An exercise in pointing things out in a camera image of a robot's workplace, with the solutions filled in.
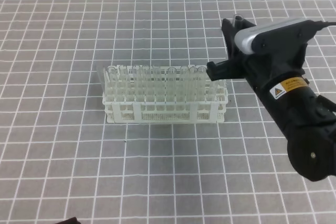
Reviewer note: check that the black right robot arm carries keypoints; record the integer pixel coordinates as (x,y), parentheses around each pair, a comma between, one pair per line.
(306,120)

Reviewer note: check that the white test tube rack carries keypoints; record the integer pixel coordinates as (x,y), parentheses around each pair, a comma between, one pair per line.
(153,94)

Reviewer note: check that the clear glass test tube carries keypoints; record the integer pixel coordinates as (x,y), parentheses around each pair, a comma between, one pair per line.
(238,21)

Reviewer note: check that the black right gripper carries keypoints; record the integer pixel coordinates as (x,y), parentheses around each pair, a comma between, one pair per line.
(259,70)

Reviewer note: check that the leaning clear test tube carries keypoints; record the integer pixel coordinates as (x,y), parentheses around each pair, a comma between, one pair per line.
(101,72)

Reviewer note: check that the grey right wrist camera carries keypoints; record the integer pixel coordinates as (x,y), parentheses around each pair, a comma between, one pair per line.
(274,37)

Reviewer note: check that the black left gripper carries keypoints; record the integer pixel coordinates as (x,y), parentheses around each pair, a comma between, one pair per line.
(72,220)

